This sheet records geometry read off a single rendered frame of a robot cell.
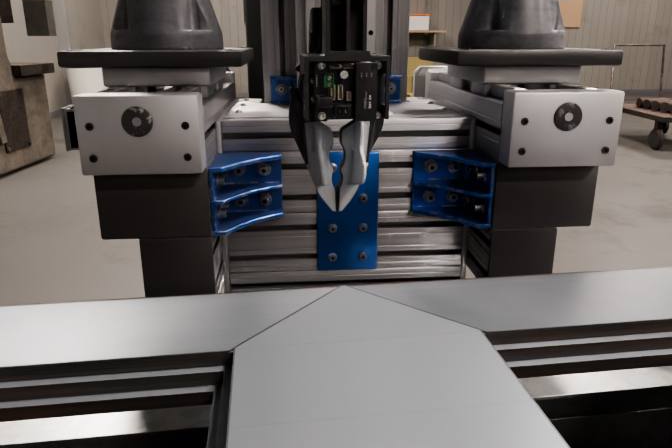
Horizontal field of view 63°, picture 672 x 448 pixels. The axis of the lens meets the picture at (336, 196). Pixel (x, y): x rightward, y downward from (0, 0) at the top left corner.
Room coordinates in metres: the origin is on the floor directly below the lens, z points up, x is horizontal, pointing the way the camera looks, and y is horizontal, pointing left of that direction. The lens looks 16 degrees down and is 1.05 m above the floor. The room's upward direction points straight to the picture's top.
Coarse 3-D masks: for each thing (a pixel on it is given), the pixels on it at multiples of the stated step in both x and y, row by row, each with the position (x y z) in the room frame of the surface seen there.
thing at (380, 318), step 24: (312, 312) 0.39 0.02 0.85; (336, 312) 0.39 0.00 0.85; (360, 312) 0.39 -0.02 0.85; (384, 312) 0.39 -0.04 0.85; (408, 312) 0.39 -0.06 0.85; (264, 336) 0.35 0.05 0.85; (288, 336) 0.35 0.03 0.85; (312, 336) 0.35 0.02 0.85; (336, 336) 0.35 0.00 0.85; (360, 336) 0.35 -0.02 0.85; (384, 336) 0.35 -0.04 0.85
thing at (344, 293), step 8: (336, 288) 0.43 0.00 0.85; (344, 288) 0.43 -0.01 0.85; (352, 288) 0.43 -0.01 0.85; (328, 296) 0.41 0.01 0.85; (336, 296) 0.41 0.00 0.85; (344, 296) 0.41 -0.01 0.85; (352, 296) 0.41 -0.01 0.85; (360, 296) 0.41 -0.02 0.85; (368, 296) 0.41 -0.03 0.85; (376, 296) 0.41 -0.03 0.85
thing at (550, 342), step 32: (224, 352) 0.33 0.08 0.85; (512, 352) 0.35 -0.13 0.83; (544, 352) 0.35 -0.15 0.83; (576, 352) 0.36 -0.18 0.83; (608, 352) 0.36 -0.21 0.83; (640, 352) 0.36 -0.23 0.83; (0, 384) 0.31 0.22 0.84; (32, 384) 0.31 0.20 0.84; (64, 384) 0.31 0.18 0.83; (96, 384) 0.31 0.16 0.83; (128, 384) 0.31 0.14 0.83; (160, 384) 0.32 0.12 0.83; (192, 384) 0.32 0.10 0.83; (224, 384) 0.31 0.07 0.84; (0, 416) 0.30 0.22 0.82; (32, 416) 0.30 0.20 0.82; (64, 416) 0.30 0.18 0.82; (224, 416) 0.28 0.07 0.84
